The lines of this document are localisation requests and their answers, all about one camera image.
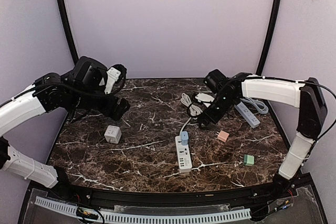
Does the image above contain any black frame post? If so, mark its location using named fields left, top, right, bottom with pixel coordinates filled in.
left=256, top=0, right=281, bottom=75
left=57, top=0, right=79, bottom=72

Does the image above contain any grey power strip cable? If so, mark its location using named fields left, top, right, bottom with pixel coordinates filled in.
left=243, top=97, right=270, bottom=116

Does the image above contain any grey blue power strip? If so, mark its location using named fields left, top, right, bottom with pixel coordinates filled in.
left=234, top=102, right=260, bottom=129

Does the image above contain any pink plug charger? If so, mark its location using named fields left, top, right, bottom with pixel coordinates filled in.
left=217, top=131, right=229, bottom=143

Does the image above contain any white cube socket adapter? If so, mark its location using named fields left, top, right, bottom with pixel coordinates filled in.
left=104, top=125, right=122, bottom=144

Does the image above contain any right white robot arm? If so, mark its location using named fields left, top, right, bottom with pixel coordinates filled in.
left=197, top=69, right=329, bottom=180

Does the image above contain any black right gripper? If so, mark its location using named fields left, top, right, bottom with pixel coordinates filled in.
left=197, top=93, right=237, bottom=131

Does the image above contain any white slotted cable duct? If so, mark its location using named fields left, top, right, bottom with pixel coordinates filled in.
left=35, top=196, right=251, bottom=223

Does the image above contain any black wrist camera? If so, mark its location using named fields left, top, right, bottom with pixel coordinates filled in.
left=69, top=56, right=108, bottom=92
left=203, top=69, right=228, bottom=94

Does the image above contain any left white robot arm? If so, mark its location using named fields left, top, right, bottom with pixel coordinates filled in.
left=1, top=57, right=130, bottom=201

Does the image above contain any white power strip cable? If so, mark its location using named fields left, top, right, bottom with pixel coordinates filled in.
left=178, top=92, right=216, bottom=136

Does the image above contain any blue plug charger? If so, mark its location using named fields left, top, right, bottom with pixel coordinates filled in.
left=180, top=131, right=189, bottom=146

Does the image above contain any small circuit board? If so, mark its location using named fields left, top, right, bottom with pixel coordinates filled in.
left=76, top=207, right=99, bottom=220

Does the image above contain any right black frame post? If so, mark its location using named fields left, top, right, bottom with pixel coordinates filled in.
left=256, top=0, right=281, bottom=75

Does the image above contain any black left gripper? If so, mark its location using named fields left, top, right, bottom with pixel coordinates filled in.
left=69, top=88, right=130, bottom=120

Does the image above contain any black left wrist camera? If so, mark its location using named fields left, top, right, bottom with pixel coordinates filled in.
left=69, top=56, right=108, bottom=92

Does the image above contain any green plug charger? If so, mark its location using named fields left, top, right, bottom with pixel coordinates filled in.
left=243, top=154, right=255, bottom=166

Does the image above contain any black front rail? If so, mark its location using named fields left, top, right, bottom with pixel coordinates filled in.
left=28, top=175, right=313, bottom=210

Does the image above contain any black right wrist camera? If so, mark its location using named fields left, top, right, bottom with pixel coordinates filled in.
left=203, top=69, right=228, bottom=94

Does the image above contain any white power strip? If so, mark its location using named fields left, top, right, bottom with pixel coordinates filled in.
left=175, top=136, right=192, bottom=173

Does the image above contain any left black frame post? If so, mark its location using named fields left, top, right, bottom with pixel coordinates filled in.
left=57, top=0, right=79, bottom=72

